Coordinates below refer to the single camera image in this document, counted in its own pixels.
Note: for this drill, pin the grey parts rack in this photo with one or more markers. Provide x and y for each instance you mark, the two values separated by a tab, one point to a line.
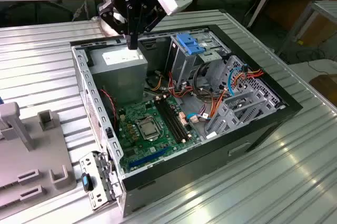
34	160

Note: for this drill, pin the grey power supply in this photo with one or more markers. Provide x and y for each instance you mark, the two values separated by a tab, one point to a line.
118	76

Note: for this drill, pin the grey metal drive cage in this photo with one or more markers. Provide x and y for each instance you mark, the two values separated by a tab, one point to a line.
181	63

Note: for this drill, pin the black RAM slot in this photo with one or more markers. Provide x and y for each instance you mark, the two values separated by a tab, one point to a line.
171	120
178	117
175	118
168	121

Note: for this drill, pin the CPU socket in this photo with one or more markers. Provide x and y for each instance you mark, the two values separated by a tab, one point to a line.
138	120

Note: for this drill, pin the large brown cardboard box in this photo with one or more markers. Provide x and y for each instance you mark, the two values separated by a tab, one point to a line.
321	29

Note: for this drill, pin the grey metal frame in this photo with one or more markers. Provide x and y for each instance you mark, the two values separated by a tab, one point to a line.
323	5

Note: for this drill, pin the small brown cardboard box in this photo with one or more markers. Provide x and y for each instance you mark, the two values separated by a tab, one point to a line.
326	87

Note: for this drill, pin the green motherboard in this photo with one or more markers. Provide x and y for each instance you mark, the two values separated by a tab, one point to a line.
142	153

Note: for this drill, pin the grey metal disk bay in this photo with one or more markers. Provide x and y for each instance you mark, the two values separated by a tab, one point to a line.
227	122

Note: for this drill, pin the black and blue bracket latch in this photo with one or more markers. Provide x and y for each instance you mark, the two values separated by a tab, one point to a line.
86	181

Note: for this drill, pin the silver card retention bracket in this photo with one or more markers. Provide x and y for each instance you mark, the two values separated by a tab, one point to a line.
90	160

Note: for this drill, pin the blue plastic drive latch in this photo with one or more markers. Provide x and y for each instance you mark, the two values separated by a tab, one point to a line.
188	44

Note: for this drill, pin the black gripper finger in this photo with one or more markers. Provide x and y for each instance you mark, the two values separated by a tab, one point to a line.
110	13
154	19

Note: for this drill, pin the black PC case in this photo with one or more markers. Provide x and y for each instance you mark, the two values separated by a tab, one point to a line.
184	171

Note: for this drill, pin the silver CPU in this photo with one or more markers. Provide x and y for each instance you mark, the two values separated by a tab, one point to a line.
148	130

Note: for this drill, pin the blue expansion slot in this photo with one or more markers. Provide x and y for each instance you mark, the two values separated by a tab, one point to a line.
148	158

